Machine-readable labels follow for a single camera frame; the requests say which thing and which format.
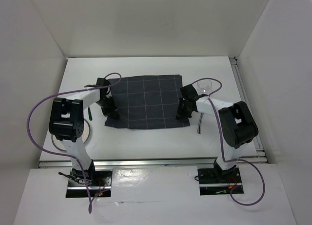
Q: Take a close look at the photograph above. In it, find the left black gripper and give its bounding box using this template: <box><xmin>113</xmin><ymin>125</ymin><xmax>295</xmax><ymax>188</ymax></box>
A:
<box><xmin>96</xmin><ymin>95</ymin><xmax>118</xmax><ymax>119</ymax></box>

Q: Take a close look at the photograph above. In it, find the gold fork green handle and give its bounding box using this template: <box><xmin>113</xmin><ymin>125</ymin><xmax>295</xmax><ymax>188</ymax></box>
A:
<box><xmin>87</xmin><ymin>107</ymin><xmax>93</xmax><ymax>121</ymax></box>

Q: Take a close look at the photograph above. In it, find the dark checked cloth placemat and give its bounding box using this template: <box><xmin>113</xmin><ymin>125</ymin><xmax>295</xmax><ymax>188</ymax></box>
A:
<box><xmin>105</xmin><ymin>74</ymin><xmax>190</xmax><ymax>130</ymax></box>

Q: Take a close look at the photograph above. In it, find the white orange patterned plate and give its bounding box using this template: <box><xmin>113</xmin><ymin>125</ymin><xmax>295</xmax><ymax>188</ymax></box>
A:
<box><xmin>51</xmin><ymin>119</ymin><xmax>91</xmax><ymax>152</ymax></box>

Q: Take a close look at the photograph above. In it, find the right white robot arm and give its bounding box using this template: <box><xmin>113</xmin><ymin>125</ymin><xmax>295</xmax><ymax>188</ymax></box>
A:
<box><xmin>176</xmin><ymin>84</ymin><xmax>258</xmax><ymax>182</ymax></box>

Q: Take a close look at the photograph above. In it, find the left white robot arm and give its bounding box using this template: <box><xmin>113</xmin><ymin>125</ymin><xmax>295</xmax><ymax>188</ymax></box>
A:
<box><xmin>49</xmin><ymin>78</ymin><xmax>119</xmax><ymax>185</ymax></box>

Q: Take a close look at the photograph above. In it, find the clear wine glass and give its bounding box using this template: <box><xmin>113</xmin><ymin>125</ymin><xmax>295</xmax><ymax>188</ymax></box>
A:
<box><xmin>196</xmin><ymin>80</ymin><xmax>212</xmax><ymax>95</ymax></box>

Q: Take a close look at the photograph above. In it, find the silver table knife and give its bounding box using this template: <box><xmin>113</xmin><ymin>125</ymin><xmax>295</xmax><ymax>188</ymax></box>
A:
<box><xmin>197</xmin><ymin>113</ymin><xmax>204</xmax><ymax>134</ymax></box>

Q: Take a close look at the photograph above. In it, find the aluminium frame rail right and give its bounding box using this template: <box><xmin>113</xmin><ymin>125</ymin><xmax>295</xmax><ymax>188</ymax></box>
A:
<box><xmin>229</xmin><ymin>57</ymin><xmax>268</xmax><ymax>163</ymax></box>

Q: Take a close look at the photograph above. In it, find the aluminium frame rail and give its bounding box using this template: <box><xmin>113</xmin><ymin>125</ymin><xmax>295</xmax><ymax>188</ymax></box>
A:
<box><xmin>39</xmin><ymin>157</ymin><xmax>266</xmax><ymax>167</ymax></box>
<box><xmin>229</xmin><ymin>57</ymin><xmax>268</xmax><ymax>163</ymax></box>

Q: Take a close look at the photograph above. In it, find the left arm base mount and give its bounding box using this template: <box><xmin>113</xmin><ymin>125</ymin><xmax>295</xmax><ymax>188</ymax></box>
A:
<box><xmin>58</xmin><ymin>170</ymin><xmax>113</xmax><ymax>198</ymax></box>

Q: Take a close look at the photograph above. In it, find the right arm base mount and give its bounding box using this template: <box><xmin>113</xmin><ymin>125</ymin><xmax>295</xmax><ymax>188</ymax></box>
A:
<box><xmin>194</xmin><ymin>167</ymin><xmax>244</xmax><ymax>196</ymax></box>

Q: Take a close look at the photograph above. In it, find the aluminium frame rail front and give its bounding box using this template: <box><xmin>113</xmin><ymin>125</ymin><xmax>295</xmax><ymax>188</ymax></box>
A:
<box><xmin>39</xmin><ymin>157</ymin><xmax>266</xmax><ymax>167</ymax></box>

